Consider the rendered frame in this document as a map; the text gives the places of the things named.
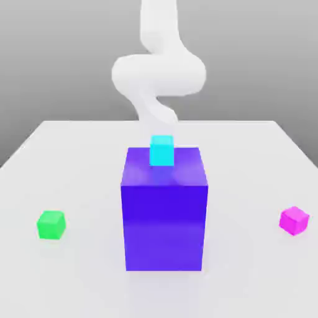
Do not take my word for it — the small magenta cube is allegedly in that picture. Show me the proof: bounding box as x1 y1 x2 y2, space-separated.
278 206 310 236

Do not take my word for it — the small green cube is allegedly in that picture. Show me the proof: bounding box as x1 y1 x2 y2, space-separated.
36 210 67 240

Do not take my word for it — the large purple box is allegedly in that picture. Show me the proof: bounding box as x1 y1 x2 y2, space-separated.
120 146 209 272

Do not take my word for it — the small cyan cube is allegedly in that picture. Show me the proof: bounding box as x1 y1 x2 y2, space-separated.
149 134 175 166

